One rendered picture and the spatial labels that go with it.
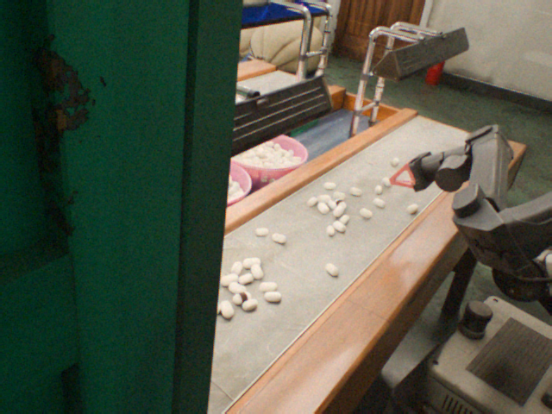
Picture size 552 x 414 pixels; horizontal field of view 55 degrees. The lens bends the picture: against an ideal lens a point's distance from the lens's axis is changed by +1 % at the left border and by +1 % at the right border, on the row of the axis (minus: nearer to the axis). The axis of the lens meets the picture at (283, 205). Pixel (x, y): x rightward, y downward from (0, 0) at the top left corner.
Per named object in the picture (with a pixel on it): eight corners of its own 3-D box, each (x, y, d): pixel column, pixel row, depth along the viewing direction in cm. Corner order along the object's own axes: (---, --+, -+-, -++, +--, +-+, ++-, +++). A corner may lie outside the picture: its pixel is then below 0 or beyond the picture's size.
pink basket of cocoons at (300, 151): (318, 178, 166) (323, 150, 161) (270, 208, 146) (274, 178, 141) (252, 149, 177) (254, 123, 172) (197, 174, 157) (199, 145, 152)
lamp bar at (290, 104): (333, 113, 111) (340, 79, 108) (87, 225, 65) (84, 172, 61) (302, 102, 115) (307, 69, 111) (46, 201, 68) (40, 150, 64)
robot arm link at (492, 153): (519, 260, 75) (481, 198, 74) (481, 272, 78) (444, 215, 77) (518, 155, 111) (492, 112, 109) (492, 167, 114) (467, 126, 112)
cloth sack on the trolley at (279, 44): (330, 71, 444) (339, 25, 425) (285, 88, 387) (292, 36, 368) (275, 54, 466) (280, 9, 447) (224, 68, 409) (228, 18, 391)
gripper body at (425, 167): (405, 166, 117) (435, 155, 112) (423, 153, 124) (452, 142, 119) (417, 192, 117) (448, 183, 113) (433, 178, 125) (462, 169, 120)
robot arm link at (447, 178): (513, 157, 110) (492, 122, 109) (502, 182, 102) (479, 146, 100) (461, 178, 118) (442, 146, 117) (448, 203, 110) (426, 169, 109)
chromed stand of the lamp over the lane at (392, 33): (412, 159, 188) (449, 31, 166) (390, 177, 173) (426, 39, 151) (366, 142, 196) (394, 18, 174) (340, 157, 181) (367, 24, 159)
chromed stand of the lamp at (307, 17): (317, 124, 205) (339, 4, 183) (290, 138, 190) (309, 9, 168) (278, 109, 213) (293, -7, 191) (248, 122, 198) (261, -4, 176)
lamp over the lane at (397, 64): (468, 51, 184) (474, 29, 181) (398, 83, 137) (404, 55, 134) (446, 45, 188) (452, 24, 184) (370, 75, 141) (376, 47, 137)
